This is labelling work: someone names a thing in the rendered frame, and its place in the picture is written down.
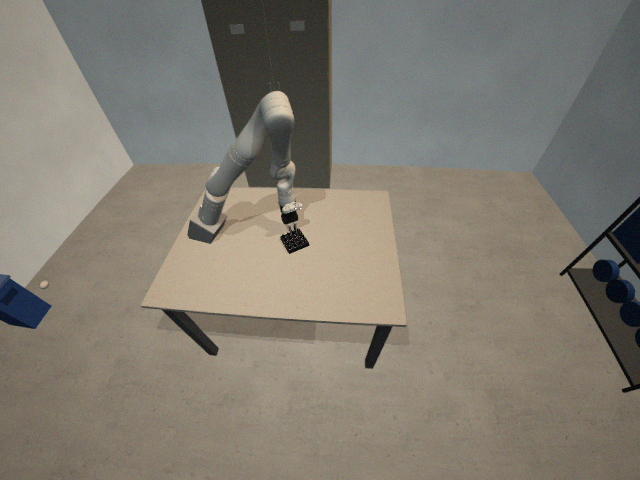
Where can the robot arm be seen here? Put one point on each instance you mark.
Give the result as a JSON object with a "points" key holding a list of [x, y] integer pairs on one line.
{"points": [[275, 113]]}

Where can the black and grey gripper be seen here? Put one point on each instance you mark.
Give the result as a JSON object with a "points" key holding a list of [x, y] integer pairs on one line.
{"points": [[289, 206]]}

